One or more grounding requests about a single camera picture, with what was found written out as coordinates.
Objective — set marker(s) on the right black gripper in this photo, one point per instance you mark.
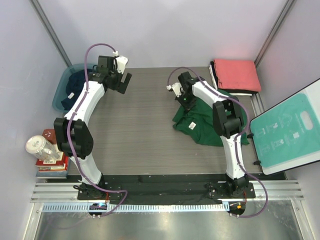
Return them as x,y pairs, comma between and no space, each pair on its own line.
186,106

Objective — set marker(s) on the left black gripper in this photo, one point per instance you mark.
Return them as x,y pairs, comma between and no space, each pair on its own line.
122,85

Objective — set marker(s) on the green t shirt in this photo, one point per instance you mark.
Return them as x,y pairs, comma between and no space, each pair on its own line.
197,123

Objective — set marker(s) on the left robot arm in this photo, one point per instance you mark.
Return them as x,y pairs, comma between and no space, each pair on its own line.
73,136

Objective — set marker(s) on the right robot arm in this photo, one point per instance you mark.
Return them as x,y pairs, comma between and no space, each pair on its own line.
228,123

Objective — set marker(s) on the stack of red books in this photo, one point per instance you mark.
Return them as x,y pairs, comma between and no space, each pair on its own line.
53,169

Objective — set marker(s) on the navy blue t shirt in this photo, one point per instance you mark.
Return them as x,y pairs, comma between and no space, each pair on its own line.
73,89

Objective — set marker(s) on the folded red t shirt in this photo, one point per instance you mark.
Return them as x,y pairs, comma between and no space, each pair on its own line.
237,75

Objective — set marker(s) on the blue plastic basket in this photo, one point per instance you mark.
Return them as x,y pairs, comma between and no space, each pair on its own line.
60,93

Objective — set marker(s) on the small dark red box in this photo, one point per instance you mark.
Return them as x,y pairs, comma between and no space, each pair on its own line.
49,134

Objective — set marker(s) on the teal folding board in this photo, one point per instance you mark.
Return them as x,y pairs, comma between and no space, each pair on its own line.
287,135

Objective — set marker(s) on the clear plastic jar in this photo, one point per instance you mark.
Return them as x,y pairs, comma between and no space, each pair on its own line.
41,148

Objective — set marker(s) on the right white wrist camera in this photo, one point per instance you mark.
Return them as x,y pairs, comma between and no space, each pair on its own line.
176,88

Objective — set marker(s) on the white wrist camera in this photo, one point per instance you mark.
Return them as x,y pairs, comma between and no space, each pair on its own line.
176,88
120,62

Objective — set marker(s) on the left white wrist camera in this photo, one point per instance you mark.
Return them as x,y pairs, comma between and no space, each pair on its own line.
120,62

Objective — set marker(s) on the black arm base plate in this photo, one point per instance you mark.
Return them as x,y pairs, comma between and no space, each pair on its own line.
212,186

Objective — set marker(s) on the aluminium rail frame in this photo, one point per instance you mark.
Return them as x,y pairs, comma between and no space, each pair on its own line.
277,190

